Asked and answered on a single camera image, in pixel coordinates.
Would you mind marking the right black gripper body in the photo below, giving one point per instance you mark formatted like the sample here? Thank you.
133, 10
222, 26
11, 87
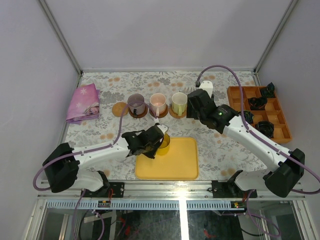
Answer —
192, 113

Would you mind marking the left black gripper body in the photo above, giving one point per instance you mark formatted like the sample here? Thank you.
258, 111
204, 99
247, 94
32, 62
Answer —
155, 140

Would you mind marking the yellow mug black handle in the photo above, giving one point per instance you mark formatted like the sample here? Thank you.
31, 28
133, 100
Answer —
165, 145

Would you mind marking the white mug green handle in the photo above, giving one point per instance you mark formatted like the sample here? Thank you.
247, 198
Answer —
179, 103

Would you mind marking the woven rattan coaster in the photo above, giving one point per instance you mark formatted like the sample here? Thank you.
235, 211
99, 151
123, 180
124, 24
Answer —
175, 115

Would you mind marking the dark brown wooden coaster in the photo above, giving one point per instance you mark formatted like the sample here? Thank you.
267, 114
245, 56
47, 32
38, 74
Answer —
138, 111

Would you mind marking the purple mug black handle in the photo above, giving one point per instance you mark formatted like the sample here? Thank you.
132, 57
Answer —
135, 99

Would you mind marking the pink cup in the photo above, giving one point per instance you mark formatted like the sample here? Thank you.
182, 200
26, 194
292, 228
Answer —
158, 103

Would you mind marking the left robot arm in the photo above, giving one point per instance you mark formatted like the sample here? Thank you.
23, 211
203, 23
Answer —
69, 167

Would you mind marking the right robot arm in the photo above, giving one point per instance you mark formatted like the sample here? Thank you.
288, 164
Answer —
282, 165

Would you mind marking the light tan round coaster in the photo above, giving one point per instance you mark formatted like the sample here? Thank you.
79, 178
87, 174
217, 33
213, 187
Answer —
120, 109

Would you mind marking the yellow plastic tray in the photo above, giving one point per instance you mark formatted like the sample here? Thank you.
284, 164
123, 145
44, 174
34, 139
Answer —
179, 164

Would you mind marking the black coiled item middle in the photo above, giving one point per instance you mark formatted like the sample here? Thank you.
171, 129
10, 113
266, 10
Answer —
257, 103

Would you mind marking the orange compartment organizer tray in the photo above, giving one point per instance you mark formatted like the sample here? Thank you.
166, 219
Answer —
273, 112

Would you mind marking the black coiled item top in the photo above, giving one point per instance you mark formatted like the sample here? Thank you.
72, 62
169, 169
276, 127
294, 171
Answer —
268, 91

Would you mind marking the black coiled item bottom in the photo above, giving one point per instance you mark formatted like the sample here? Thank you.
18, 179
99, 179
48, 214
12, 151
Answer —
266, 128

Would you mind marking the purple folded cloth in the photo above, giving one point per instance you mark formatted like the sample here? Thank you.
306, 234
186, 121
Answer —
84, 105

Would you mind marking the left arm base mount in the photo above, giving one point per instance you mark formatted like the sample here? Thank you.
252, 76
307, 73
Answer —
115, 190

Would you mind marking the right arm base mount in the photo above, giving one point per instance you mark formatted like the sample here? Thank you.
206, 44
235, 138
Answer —
227, 190

